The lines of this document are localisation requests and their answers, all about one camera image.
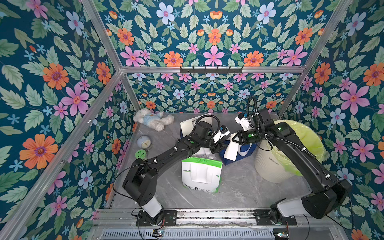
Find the blue white bag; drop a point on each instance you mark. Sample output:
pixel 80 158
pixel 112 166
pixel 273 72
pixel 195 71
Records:
pixel 244 151
pixel 189 124

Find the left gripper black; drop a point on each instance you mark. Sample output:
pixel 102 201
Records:
pixel 215 148

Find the front green white bag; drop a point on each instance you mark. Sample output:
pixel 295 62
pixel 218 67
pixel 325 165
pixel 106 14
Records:
pixel 201 174

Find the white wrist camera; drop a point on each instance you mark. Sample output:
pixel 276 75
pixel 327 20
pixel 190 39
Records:
pixel 242 119
pixel 221 133

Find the white blue plush bear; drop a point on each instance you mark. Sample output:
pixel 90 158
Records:
pixel 155 121

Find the white trash bin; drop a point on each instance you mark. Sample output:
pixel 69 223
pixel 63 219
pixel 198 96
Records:
pixel 273 165

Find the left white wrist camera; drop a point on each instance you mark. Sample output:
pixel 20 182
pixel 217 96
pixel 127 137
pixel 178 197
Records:
pixel 221 133

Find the bag white receipt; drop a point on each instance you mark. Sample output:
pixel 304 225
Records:
pixel 231 151

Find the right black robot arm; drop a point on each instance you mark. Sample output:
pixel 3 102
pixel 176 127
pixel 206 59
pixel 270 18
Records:
pixel 327 192

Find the rear blue white bag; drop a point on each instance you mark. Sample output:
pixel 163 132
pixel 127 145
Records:
pixel 189 124

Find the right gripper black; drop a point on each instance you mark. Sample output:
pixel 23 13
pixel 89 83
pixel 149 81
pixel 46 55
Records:
pixel 237 138

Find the yellow-green bin liner bag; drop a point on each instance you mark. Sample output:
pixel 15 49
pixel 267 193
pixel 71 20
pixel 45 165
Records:
pixel 300 144

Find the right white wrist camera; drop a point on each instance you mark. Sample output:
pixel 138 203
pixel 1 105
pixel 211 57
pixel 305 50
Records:
pixel 242 119

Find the right blue white bag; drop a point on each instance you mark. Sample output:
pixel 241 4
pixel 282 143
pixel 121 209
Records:
pixel 244 151

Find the black wall hook rail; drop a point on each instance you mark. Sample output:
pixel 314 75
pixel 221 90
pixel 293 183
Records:
pixel 211 70

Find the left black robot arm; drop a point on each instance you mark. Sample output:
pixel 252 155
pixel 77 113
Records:
pixel 141 180

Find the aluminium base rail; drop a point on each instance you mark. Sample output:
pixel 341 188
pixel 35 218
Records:
pixel 204 218

